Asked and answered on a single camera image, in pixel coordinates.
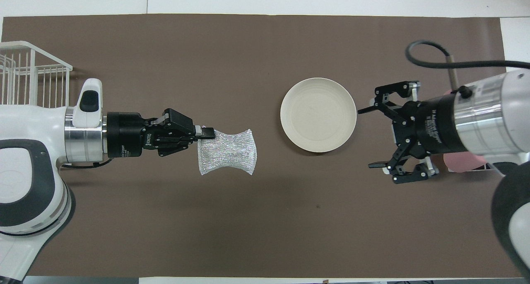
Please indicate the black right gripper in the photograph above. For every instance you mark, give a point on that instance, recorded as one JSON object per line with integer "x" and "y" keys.
{"x": 430, "y": 124}

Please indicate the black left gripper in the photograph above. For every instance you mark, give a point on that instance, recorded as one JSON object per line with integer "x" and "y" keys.
{"x": 124, "y": 135}

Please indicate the silver mesh sponge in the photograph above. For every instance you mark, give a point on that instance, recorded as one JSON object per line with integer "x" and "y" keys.
{"x": 227, "y": 151}

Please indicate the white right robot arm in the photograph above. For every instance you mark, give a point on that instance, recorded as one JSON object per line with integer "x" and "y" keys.
{"x": 488, "y": 110}

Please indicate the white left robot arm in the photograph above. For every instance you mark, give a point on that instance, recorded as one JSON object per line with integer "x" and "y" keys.
{"x": 25, "y": 172}

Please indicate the cream round plate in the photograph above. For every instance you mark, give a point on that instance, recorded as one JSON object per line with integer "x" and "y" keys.
{"x": 319, "y": 114}

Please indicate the brown table mat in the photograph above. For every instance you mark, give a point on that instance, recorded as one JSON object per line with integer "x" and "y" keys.
{"x": 207, "y": 226}

